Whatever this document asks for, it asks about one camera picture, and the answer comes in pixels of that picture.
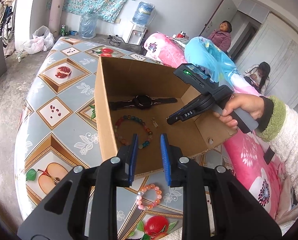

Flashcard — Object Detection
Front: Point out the multicolour bead bracelet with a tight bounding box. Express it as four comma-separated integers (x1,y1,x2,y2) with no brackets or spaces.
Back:
114,114,153,150

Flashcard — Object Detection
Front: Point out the pink orange bead bracelet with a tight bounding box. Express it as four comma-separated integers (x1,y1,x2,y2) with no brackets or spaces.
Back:
135,183,163,211

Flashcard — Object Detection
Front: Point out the right hand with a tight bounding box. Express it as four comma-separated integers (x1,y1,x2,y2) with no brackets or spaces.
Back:
212,93,266,131

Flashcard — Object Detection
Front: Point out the blue floral quilt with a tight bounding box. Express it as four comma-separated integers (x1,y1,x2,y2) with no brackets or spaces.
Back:
184,36,239,86

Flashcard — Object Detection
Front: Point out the seated girl in white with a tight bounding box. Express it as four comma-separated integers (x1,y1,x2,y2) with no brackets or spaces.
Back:
243,62,271,95

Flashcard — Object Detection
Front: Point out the woman in purple jacket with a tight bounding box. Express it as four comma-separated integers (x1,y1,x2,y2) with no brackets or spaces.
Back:
208,21,232,53

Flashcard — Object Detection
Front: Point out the black wristwatch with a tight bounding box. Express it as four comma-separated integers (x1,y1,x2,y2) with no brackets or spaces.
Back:
109,95,178,111

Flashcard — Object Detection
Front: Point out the brown cardboard box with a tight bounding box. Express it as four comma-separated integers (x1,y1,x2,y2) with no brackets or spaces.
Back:
94,57,236,178

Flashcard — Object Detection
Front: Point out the white fleece sleeve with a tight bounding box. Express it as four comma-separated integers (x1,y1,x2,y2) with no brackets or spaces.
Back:
257,96,298,200

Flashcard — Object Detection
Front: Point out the white wardrobe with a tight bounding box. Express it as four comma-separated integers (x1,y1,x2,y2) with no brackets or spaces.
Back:
236,0,298,108

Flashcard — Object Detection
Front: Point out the white water dispenser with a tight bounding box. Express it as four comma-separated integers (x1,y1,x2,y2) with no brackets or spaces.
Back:
124,24,147,46

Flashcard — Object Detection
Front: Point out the blue water jug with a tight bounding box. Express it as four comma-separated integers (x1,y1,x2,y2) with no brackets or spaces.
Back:
132,2,155,27

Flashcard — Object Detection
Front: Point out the empty water jug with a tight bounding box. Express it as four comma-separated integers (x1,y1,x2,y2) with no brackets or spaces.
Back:
78,11,98,39

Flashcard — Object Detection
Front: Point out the white plastic bag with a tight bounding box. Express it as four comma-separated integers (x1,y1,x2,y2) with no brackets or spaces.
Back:
21,25,55,55

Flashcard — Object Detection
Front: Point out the rolled pink mat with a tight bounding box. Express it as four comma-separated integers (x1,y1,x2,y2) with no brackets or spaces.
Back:
48,0,65,37

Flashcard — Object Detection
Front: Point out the wheelchair with clothes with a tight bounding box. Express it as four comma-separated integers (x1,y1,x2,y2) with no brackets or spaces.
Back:
0,0,16,48

